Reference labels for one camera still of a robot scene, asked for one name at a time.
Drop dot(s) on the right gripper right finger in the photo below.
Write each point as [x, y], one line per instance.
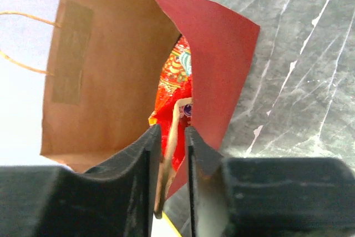
[267, 196]

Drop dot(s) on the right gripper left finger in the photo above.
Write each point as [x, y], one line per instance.
[114, 198]

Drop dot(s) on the red chips bag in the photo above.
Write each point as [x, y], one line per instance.
[174, 84]

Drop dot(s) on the red paper bag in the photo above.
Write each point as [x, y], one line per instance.
[104, 67]

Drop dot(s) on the small whiteboard with stand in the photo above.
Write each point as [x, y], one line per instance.
[163, 227]

